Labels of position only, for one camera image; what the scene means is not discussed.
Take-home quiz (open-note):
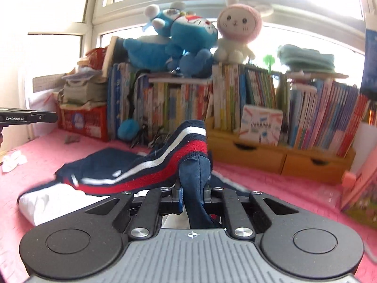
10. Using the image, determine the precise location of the pink rabbit plush toy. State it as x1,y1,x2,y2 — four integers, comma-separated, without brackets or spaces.
213,0,274,65

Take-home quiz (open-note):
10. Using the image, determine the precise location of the red paper bag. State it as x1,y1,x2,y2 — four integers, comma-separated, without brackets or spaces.
85,47,108,68

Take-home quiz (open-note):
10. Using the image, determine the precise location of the miniature bicycle model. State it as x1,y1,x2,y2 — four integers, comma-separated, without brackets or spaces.
131,124,177,149

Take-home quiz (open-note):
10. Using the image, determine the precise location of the pencil print white box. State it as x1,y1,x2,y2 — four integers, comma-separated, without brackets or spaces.
239,104,283,146

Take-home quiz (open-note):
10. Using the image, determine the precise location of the folded green towel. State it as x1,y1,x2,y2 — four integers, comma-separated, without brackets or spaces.
278,44,336,73

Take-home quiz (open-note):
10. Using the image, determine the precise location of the row of colourful books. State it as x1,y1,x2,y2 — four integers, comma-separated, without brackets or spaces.
107,62,372,158

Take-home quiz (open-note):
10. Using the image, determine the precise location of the white foam board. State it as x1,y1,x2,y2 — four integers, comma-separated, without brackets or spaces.
352,124,377,171

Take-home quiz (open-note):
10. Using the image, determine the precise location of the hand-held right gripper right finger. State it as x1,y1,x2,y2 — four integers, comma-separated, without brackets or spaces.
203,187,298,240

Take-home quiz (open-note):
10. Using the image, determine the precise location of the blue cat plush toy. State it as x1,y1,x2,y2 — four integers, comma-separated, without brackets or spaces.
144,1,218,79

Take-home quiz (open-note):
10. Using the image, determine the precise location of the blue round plush ball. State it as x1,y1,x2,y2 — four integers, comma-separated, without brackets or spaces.
118,119,140,140

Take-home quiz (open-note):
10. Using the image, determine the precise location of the navy and white jacket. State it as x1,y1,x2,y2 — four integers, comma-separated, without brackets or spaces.
18,120,251,229

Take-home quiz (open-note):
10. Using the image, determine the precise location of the pink picture book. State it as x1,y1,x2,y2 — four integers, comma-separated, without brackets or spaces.
342,141,377,227

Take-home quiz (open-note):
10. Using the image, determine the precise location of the pink bed sheet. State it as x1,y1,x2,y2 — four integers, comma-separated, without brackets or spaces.
0,128,377,272

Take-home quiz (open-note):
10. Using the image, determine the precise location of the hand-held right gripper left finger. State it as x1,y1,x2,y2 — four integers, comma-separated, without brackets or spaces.
85,180,184,240

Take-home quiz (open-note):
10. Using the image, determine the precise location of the green clover toy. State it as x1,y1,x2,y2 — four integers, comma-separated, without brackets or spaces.
263,54,276,73

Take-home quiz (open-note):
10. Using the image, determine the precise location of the white crumpled tissue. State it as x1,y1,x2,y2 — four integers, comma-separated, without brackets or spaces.
2,150,28,173

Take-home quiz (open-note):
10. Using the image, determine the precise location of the wooden drawer organizer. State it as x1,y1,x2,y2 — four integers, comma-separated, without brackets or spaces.
206,128,357,185

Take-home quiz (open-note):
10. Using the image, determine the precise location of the red plastic crate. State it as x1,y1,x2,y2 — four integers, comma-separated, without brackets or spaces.
59,106,109,142

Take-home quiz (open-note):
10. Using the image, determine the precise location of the blue cardboard box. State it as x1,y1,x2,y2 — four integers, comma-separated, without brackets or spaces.
361,29,377,95

